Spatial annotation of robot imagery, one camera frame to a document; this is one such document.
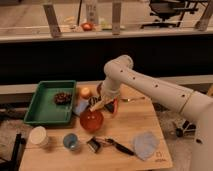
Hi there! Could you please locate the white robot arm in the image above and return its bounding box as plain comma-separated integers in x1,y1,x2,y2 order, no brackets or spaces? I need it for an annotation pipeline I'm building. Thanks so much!
101,55,213,171

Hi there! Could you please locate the blue plastic cup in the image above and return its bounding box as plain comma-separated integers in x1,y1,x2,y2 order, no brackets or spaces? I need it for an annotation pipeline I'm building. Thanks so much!
63,133,79,151

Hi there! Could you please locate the black office chair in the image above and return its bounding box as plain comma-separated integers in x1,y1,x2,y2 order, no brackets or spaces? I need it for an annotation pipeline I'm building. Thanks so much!
141,0,208,29

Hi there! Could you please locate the white plastic cup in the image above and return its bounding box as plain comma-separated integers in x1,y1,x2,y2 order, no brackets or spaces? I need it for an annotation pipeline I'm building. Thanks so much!
29,126,49,147

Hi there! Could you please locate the purple plastic bowl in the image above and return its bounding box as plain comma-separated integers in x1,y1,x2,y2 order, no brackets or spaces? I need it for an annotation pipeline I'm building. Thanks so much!
97,83,102,96

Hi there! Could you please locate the green plastic tray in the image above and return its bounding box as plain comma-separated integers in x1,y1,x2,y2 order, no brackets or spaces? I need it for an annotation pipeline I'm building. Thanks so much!
24,80,76,126

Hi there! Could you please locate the black handled tool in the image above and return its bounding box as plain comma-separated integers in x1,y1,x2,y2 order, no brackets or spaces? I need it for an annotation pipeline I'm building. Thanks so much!
105,138,134,156

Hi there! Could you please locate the red chili pepper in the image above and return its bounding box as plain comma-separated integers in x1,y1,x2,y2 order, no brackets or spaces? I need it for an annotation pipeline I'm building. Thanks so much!
113,98,118,115

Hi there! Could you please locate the black wedge block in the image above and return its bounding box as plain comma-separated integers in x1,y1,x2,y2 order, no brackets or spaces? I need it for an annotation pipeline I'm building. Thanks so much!
105,103,115,113

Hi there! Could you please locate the orange fruit in background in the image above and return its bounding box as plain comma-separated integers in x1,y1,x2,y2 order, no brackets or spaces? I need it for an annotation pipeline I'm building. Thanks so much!
81,22,94,31

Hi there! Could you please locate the small black metal clip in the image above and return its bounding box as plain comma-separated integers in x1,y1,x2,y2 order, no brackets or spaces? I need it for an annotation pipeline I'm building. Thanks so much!
87,137,101,153

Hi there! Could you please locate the light blue cloth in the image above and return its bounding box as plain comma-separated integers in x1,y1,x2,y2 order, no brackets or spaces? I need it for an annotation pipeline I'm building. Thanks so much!
132,132,159,161

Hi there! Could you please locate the red plastic bowl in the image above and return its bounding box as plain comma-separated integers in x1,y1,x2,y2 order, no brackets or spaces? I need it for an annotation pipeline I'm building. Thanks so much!
80,110,104,132

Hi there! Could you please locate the orange fruit on table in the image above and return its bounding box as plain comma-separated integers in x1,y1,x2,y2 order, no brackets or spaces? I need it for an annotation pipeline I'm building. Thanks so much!
80,87,92,99

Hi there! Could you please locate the brown pine cone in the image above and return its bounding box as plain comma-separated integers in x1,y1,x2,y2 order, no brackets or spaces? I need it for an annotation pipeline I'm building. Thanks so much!
54,92,72,105

